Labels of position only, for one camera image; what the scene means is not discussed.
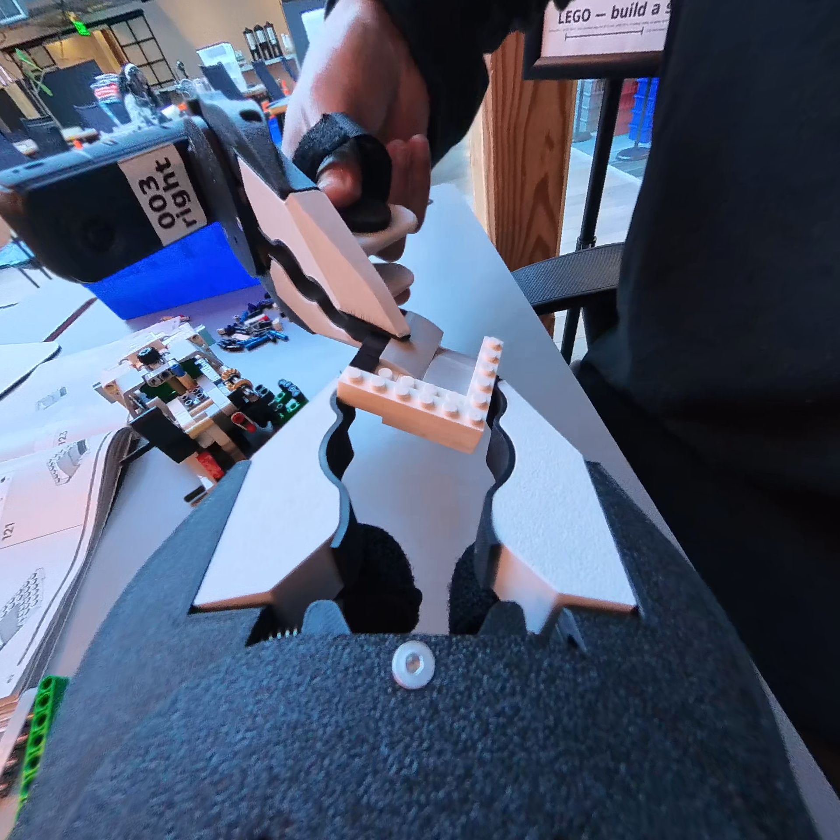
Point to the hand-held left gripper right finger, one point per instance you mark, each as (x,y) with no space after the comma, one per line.
(558,525)

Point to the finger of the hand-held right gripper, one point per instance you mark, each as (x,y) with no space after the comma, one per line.
(328,249)
(295,298)

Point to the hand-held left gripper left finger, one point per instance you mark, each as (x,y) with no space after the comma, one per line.
(269,525)

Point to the small black lego plate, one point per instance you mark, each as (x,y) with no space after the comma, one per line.
(374,354)

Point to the white lego corner assembly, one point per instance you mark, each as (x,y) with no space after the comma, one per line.
(426,400)

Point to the person's right forearm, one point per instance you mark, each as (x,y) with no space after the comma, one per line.
(459,52)

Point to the pile of small lego pieces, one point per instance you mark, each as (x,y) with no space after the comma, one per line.
(253,325)

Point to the partly built lego model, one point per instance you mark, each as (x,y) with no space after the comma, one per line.
(197,407)

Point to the lego instruction booklet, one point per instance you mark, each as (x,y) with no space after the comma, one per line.
(46,525)

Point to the long green lego beam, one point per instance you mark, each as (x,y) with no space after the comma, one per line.
(43,735)

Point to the grey lego beam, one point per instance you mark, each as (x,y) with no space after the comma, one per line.
(13,735)

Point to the person's right hand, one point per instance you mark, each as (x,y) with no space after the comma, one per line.
(354,72)

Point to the blue plastic bin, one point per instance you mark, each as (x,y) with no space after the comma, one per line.
(177,275)

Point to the white flat board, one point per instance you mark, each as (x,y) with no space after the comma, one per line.
(26,364)

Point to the black mesh chair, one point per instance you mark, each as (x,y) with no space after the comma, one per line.
(571,275)

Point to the person's dark clothed body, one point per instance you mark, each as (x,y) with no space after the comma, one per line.
(722,328)

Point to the black sign stand pole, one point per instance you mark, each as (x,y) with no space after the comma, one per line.
(594,197)

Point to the framed paper sign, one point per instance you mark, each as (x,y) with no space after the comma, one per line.
(604,33)

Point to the wooden post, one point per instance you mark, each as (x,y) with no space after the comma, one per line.
(525,184)

